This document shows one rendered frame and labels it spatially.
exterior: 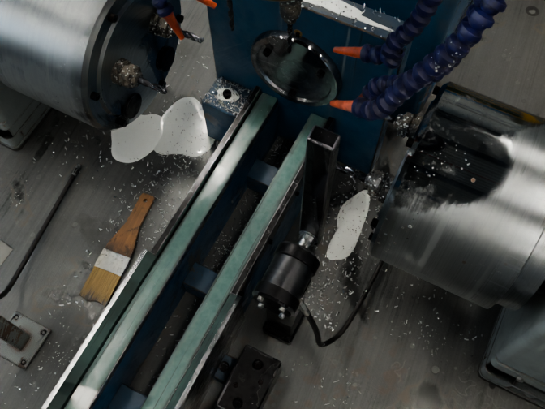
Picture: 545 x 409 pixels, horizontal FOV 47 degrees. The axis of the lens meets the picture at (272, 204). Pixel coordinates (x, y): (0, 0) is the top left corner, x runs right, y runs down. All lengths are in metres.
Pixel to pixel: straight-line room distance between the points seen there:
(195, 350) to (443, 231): 0.37
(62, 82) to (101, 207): 0.29
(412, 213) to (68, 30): 0.49
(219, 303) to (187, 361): 0.09
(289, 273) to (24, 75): 0.46
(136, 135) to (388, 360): 0.59
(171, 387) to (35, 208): 0.44
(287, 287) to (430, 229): 0.18
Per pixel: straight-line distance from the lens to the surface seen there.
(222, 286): 0.91
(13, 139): 1.20
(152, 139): 1.16
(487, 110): 0.79
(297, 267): 0.78
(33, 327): 1.07
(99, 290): 1.06
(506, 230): 0.74
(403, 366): 1.01
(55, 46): 0.89
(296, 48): 0.92
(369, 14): 0.86
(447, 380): 1.03
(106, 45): 0.88
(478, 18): 0.56
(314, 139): 0.62
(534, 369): 0.94
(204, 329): 0.89
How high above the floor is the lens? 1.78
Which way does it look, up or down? 65 degrees down
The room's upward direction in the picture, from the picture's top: 1 degrees counter-clockwise
